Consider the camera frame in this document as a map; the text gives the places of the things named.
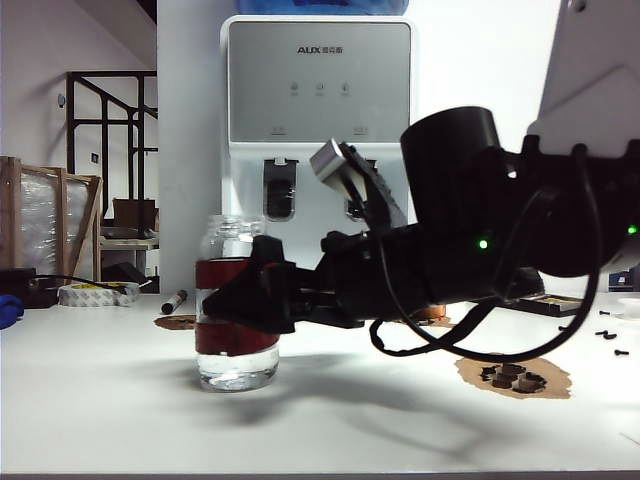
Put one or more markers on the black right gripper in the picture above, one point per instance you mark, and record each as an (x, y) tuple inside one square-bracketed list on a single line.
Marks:
[(370, 280)]

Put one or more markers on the glass jar with red bands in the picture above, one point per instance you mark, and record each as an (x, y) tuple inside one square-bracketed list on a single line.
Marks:
[(235, 372)]

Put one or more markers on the grey dispenser tap lever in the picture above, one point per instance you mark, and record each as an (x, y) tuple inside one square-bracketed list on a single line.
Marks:
[(352, 214), (280, 200)]

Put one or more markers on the white AUX water dispenser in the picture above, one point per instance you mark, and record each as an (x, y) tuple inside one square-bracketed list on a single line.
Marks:
[(320, 80)]

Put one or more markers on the black marker pen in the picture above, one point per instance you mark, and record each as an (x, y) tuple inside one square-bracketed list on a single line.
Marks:
[(173, 302)]

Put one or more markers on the white small bench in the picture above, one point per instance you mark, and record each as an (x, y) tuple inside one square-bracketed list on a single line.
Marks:
[(130, 243)]

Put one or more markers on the brown cardboard box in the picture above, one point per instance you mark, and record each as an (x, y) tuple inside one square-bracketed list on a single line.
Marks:
[(135, 215)]

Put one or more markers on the copper cylindrical canister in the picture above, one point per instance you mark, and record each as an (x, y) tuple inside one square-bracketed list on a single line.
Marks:
[(436, 312)]

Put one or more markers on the white tape roll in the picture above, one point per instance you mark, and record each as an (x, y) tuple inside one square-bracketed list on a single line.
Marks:
[(90, 297)]

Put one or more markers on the large brown torn patch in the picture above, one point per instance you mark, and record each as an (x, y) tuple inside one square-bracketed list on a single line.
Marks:
[(470, 372)]

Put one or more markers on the wooden crate with plastic wrap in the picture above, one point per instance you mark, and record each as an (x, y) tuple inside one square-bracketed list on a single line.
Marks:
[(40, 220)]

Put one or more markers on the black velcro piece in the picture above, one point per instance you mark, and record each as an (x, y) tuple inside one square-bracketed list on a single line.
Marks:
[(501, 382), (510, 371), (487, 373)]

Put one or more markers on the black box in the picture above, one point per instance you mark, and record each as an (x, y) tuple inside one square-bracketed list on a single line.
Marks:
[(20, 290)]

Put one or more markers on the blue cloth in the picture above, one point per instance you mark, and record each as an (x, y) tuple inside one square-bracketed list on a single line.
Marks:
[(9, 310)]

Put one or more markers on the black soldering iron stand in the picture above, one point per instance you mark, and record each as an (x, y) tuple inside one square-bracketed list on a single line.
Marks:
[(555, 305)]

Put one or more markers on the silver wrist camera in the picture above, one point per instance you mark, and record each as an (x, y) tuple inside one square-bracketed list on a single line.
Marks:
[(330, 162)]

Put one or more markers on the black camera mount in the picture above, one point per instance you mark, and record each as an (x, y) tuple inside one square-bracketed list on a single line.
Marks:
[(380, 200)]

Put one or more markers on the black metal railing frame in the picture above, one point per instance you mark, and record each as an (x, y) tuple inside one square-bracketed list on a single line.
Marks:
[(72, 125)]

